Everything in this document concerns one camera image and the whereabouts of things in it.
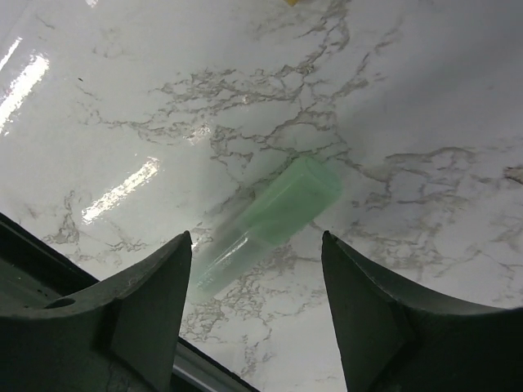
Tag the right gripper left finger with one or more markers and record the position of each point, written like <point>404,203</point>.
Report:
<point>119,334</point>

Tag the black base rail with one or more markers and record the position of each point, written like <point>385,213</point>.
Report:
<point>28,262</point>

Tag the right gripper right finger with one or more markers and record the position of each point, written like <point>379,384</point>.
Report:
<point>396,335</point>

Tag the green highlighter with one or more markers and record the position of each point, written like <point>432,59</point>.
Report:
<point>304,190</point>

